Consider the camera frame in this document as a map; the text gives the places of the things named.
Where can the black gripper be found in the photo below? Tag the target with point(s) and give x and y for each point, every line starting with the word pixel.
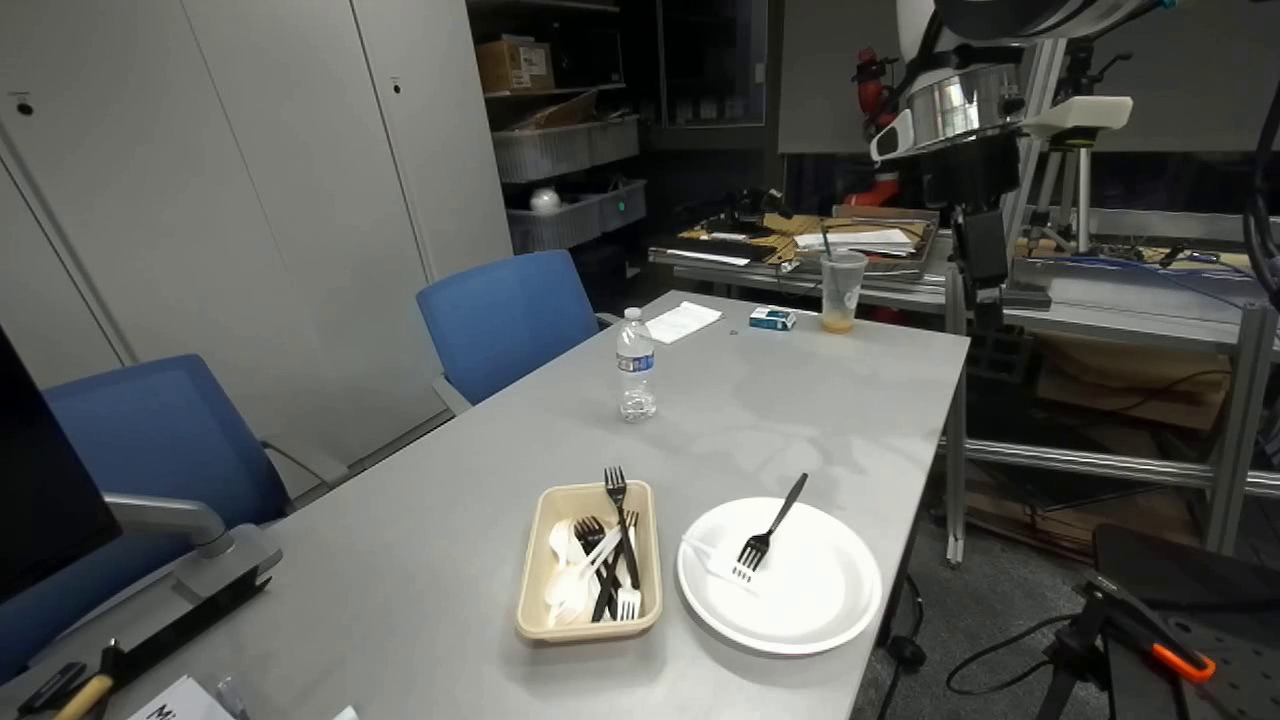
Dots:
pixel 982 167

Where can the black plastic fork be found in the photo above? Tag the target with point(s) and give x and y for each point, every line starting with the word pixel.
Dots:
pixel 606 588
pixel 760 547
pixel 618 515

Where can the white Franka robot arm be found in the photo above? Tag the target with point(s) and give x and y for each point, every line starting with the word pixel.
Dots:
pixel 963 105

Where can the white round paper plate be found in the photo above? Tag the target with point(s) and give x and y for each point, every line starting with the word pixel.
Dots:
pixel 817 592

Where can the white plastic fork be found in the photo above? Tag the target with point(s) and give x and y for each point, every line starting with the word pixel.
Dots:
pixel 629 602

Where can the tan rectangular tray bowl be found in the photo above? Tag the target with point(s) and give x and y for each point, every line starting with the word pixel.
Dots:
pixel 533 608

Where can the clear plastic drink cup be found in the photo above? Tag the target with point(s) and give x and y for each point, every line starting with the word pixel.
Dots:
pixel 841 292

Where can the cluttered metal workbench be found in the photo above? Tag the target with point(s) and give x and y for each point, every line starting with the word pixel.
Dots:
pixel 801 245

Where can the small blue box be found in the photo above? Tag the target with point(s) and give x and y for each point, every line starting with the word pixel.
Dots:
pixel 771 318

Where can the white paper napkin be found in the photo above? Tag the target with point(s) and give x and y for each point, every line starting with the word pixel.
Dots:
pixel 683 322

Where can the grey storage bin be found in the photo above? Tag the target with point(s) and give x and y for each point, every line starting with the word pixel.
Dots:
pixel 562 149
pixel 583 220

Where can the clear plastic water bottle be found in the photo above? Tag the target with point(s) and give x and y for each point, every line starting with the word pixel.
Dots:
pixel 637 383

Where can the brown cardboard box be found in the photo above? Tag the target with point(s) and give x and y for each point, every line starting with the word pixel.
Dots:
pixel 513 63

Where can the blue office chair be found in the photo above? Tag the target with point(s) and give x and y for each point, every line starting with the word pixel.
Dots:
pixel 163 441
pixel 505 322

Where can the orange and black clamp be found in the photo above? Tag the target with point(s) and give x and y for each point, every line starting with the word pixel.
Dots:
pixel 1186 661

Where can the grey monitor stand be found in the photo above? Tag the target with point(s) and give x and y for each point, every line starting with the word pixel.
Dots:
pixel 214 561

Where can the black flat bar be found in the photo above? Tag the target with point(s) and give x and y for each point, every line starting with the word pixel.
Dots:
pixel 184 627

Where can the aluminium frame table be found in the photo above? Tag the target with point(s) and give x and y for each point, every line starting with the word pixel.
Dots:
pixel 1134 307

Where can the black camera tripod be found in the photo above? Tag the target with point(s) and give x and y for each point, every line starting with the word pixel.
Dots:
pixel 1085 653

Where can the white wall cabinet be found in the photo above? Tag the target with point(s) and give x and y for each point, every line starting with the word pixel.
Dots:
pixel 267 202

